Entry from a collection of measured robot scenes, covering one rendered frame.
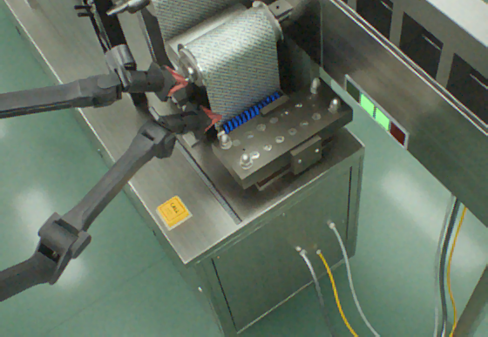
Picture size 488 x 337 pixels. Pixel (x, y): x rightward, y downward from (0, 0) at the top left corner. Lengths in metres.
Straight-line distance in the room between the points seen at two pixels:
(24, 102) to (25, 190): 1.67
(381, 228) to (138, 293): 1.08
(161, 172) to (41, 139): 1.49
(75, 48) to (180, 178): 0.72
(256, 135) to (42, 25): 1.06
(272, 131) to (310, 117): 0.12
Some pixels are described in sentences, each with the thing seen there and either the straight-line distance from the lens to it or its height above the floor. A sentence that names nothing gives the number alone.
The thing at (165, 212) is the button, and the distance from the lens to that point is 1.95.
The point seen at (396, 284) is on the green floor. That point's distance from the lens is 2.82.
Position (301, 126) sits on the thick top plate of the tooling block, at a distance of 1.93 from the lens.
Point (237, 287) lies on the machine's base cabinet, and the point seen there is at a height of 0.52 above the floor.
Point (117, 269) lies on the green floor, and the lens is 2.96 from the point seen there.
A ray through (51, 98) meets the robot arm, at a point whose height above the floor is 1.39.
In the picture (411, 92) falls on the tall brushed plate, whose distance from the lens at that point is 1.59.
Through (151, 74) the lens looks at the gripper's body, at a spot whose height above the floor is 1.33.
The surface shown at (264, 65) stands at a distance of 1.90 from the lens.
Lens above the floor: 2.60
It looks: 56 degrees down
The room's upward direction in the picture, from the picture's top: 11 degrees counter-clockwise
